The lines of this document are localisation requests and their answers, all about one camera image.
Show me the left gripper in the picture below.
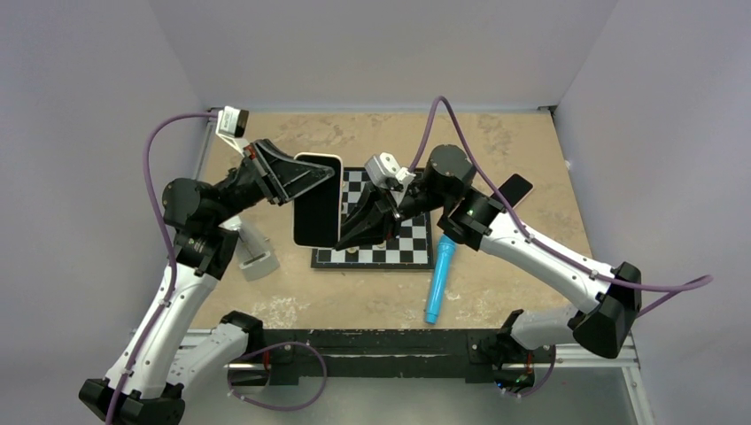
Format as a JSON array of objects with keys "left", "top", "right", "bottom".
[{"left": 209, "top": 140, "right": 336, "bottom": 228}]

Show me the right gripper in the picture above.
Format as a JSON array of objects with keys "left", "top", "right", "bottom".
[{"left": 332, "top": 177, "right": 451, "bottom": 244}]

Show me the white phone case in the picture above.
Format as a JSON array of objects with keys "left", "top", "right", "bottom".
[{"left": 291, "top": 151, "right": 345, "bottom": 250}]

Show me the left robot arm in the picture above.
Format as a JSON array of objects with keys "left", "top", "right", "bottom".
[{"left": 79, "top": 140, "right": 338, "bottom": 424}]

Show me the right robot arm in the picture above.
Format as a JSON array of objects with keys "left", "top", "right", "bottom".
[{"left": 335, "top": 144, "right": 641, "bottom": 360}]

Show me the phone in pink case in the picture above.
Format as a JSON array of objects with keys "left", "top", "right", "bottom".
[{"left": 498, "top": 174, "right": 534, "bottom": 208}]

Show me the black white chessboard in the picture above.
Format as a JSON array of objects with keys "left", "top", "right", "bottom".
[{"left": 310, "top": 166, "right": 435, "bottom": 271}]

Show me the blue toy microphone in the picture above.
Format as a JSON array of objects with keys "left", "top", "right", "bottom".
[{"left": 424, "top": 235, "right": 456, "bottom": 325}]

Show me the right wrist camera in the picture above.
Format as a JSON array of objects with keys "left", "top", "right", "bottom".
[{"left": 364, "top": 152, "right": 416, "bottom": 191}]

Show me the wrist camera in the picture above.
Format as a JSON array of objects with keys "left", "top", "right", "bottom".
[
  {"left": 364, "top": 152, "right": 416, "bottom": 191},
  {"left": 214, "top": 106, "right": 250, "bottom": 155}
]

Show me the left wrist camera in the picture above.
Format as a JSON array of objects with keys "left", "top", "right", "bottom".
[{"left": 214, "top": 106, "right": 250, "bottom": 155}]

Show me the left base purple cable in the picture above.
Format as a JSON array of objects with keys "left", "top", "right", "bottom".
[{"left": 227, "top": 343, "right": 328, "bottom": 413}]

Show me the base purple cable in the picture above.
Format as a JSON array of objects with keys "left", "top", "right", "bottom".
[
  {"left": 501, "top": 345, "right": 559, "bottom": 400},
  {"left": 227, "top": 343, "right": 328, "bottom": 413}
]

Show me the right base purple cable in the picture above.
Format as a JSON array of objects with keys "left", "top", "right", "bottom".
[{"left": 501, "top": 345, "right": 559, "bottom": 400}]

